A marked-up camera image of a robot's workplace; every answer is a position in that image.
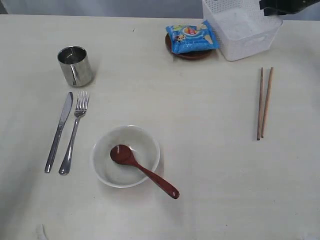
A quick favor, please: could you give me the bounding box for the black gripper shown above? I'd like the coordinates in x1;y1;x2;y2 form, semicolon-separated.
259;0;315;16

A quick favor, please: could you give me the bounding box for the white plastic woven basket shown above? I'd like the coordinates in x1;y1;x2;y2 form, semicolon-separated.
202;0;283;62

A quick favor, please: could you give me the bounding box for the wooden chopstick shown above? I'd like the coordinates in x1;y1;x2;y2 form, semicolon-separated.
256;67;264;141
261;66;274;138

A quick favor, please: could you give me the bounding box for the brown wooden plate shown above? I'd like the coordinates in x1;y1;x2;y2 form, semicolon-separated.
165;33;214;61

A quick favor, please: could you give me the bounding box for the blue chips bag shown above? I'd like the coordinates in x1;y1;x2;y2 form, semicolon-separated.
165;20;220;55

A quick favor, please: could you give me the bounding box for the grey ceramic bowl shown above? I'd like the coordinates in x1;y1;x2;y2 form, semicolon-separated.
90;125;161;189

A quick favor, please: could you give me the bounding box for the stainless steel cup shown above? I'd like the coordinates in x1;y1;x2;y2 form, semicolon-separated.
57;46;94;88

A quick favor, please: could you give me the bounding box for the brown wooden spoon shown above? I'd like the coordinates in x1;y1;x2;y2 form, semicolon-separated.
110;144;180;199

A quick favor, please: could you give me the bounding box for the silver fork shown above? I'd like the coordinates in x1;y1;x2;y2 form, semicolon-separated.
58;91;90;176

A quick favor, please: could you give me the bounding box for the silver table knife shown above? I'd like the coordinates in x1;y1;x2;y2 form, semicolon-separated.
44;92;73;173

